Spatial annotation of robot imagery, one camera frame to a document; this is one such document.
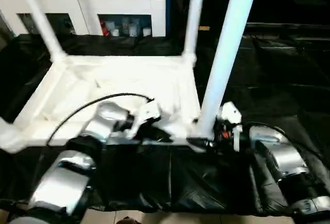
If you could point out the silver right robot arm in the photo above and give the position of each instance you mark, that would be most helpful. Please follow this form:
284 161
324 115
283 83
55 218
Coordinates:
286 157

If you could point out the white plastic table leg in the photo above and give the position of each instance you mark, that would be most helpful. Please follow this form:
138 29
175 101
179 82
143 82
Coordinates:
193 15
9 136
227 40
38 15

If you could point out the white cabinet with glass doors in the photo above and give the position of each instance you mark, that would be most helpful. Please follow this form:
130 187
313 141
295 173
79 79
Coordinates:
116 4

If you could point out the dark brown rounded object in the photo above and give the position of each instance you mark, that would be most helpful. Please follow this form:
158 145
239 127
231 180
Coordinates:
129 220

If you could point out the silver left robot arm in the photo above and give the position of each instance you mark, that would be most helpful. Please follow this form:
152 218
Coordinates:
103 120

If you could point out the small tan label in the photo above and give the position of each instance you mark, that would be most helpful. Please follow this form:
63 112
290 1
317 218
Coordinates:
204 28

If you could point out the white plastic table top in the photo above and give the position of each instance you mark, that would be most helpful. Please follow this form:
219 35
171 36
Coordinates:
116 79

